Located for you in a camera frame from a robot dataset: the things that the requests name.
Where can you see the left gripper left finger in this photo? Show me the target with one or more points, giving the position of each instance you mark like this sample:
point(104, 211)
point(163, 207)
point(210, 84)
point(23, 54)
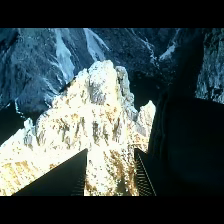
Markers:
point(66, 180)

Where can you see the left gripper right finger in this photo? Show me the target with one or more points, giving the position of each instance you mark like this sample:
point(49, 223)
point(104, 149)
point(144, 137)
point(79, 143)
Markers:
point(150, 183)

